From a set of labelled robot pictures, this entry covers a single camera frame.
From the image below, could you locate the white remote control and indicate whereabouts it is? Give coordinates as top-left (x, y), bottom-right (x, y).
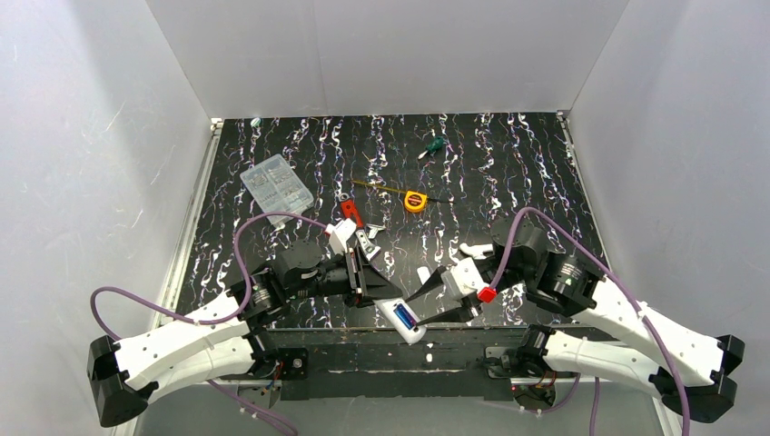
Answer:
top-left (375, 298), bottom-right (427, 344)

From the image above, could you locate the blue AAA battery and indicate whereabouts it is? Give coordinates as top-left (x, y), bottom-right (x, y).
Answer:
top-left (393, 303), bottom-right (418, 330)

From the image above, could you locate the white battery cover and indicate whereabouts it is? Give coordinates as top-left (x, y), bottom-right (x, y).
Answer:
top-left (417, 266), bottom-right (431, 284)

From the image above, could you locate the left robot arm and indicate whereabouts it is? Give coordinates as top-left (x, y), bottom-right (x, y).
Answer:
top-left (87, 241), bottom-right (426, 428)

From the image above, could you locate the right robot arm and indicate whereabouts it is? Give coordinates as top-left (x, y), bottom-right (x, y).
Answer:
top-left (420, 217), bottom-right (745, 423)

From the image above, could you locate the red adjustable wrench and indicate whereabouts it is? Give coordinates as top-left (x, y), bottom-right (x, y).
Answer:
top-left (338, 193), bottom-right (386, 260)

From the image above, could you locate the white plastic faucet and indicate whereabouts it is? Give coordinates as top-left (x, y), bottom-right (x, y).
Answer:
top-left (459, 243), bottom-right (494, 260)

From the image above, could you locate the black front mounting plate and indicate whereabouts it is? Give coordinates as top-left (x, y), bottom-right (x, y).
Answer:
top-left (220, 327), bottom-right (580, 402)

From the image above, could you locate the yellow tape measure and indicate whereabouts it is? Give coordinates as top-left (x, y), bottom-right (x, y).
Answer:
top-left (351, 180), bottom-right (451, 213)

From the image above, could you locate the clear plastic screw box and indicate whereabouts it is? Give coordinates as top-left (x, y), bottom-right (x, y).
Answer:
top-left (240, 154), bottom-right (314, 214)

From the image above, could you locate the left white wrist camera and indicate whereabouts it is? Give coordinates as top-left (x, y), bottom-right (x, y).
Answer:
top-left (324, 219), bottom-right (358, 254)

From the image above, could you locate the green handled screwdriver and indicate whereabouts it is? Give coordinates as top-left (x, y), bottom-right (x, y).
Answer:
top-left (418, 136), bottom-right (446, 160)

